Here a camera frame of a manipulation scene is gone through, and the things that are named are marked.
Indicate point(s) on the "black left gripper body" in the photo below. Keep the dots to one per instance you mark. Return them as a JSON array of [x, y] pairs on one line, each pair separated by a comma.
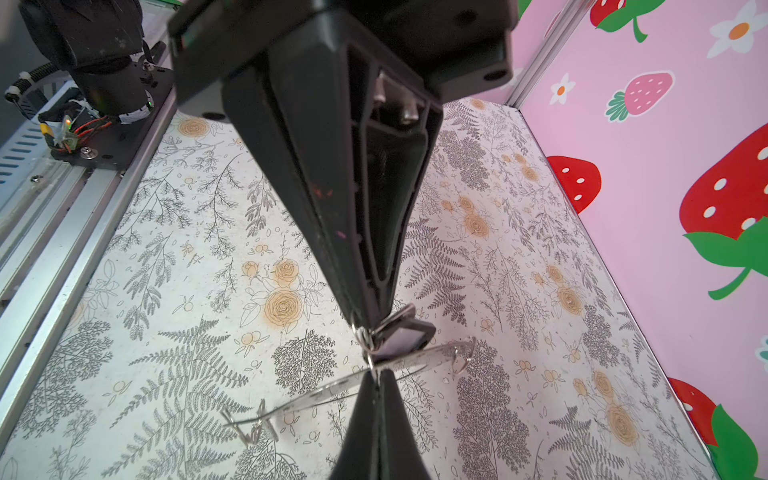
[[452, 49]]

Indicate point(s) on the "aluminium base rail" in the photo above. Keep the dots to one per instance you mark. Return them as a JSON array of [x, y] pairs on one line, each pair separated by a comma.
[[57, 218]]

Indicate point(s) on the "aluminium corner post right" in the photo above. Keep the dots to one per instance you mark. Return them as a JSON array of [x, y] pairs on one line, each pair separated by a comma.
[[562, 27]]

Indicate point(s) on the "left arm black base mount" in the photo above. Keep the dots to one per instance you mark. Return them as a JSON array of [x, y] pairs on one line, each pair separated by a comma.
[[103, 119]]

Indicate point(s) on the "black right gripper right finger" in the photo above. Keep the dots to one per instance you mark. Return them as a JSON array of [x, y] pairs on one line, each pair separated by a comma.
[[398, 455]]

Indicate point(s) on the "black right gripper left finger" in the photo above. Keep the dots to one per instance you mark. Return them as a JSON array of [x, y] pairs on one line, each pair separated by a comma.
[[358, 458]]

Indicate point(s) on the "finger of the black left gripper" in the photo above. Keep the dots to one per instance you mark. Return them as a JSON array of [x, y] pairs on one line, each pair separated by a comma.
[[310, 176], [388, 129]]

